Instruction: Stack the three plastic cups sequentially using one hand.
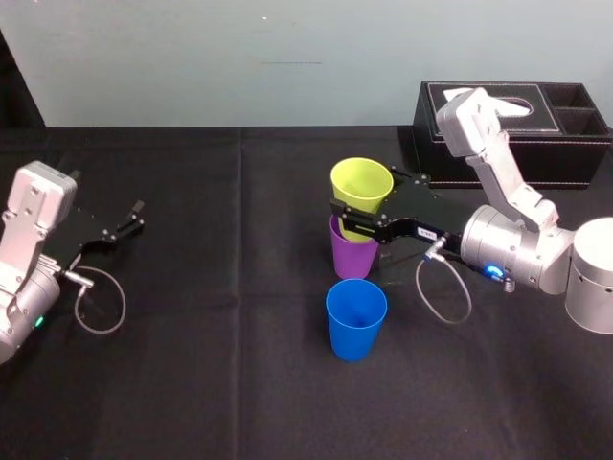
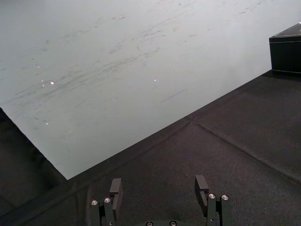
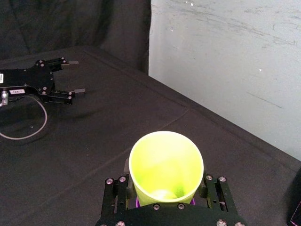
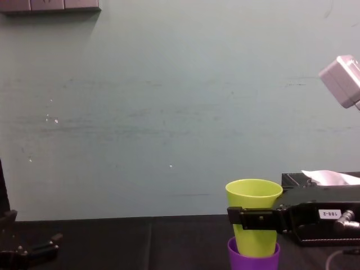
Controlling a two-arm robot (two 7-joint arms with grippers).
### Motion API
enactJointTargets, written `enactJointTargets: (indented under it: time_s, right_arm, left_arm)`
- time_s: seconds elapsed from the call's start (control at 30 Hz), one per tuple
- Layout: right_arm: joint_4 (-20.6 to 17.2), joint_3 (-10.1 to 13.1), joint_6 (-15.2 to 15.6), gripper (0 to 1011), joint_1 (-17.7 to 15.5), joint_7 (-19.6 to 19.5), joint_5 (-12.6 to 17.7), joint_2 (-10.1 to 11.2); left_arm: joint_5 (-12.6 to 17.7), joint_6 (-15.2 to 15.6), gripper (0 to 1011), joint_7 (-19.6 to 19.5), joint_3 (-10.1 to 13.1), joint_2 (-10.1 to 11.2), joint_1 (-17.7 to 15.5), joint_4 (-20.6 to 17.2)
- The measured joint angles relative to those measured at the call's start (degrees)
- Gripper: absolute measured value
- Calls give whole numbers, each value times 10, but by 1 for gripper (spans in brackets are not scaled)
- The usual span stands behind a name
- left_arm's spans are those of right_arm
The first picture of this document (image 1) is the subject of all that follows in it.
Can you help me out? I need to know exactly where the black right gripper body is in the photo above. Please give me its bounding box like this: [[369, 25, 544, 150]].
[[376, 172, 473, 261]]

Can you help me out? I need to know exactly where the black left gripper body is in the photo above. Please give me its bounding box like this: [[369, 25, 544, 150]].
[[45, 205, 121, 269]]

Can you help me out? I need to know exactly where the green plastic cup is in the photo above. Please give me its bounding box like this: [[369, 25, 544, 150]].
[[329, 157, 395, 243]]

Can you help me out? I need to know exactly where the purple plastic cup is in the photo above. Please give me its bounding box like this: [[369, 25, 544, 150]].
[[328, 214, 380, 280]]

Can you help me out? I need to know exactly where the blue plastic cup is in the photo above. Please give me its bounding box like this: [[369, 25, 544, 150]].
[[325, 278, 388, 363]]

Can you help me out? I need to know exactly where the white tissue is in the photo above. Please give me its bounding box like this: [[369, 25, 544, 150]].
[[442, 87, 535, 119]]

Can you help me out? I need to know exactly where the black leather tissue box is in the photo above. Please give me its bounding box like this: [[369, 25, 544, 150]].
[[412, 80, 613, 192]]

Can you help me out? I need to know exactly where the dark panel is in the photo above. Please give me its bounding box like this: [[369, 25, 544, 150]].
[[0, 28, 47, 128]]

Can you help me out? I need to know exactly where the black table cloth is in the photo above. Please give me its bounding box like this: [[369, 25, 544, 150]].
[[0, 125, 613, 460]]

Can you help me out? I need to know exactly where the left gripper grey cable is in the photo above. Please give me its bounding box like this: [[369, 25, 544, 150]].
[[64, 265, 127, 334]]

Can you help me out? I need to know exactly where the gripper grey cable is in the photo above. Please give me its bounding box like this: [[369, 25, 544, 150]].
[[415, 234, 473, 327], [64, 265, 127, 334]]

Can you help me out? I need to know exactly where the right gripper grey cable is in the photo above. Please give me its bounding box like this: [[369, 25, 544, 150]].
[[415, 234, 473, 327]]

